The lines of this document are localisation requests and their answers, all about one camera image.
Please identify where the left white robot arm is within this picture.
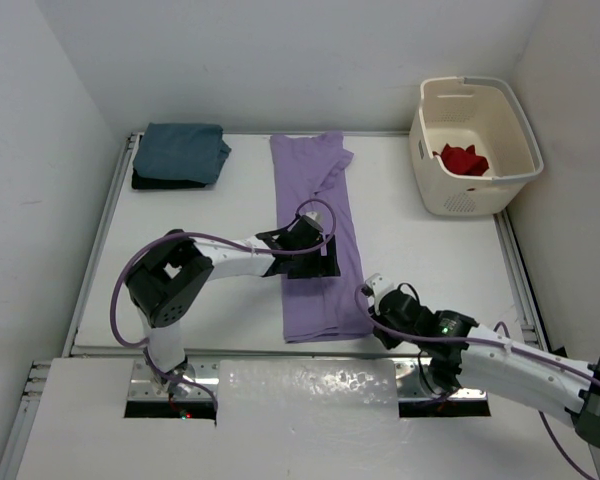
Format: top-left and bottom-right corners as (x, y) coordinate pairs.
(122, 211), (340, 389)

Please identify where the black t shirt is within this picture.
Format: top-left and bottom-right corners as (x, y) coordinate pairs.
(131, 170), (214, 191)

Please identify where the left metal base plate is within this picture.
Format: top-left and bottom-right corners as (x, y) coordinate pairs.
(127, 363), (219, 402)

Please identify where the metal base plate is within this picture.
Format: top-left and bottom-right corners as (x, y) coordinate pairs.
(127, 363), (219, 402)
(394, 357), (488, 402)

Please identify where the lilac cloth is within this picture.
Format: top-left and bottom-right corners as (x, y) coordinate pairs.
(270, 132), (371, 343)

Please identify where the red shirt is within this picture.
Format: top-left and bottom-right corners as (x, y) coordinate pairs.
(439, 144), (489, 176)

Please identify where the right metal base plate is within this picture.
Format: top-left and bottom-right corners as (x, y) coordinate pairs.
(394, 357), (488, 402)

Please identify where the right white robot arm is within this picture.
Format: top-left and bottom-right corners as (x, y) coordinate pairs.
(354, 274), (600, 449)

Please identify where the blue shirt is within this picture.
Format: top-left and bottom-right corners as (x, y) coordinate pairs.
(133, 123), (232, 185)

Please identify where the cream laundry basket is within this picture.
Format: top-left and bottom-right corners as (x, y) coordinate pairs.
(409, 76), (544, 217)

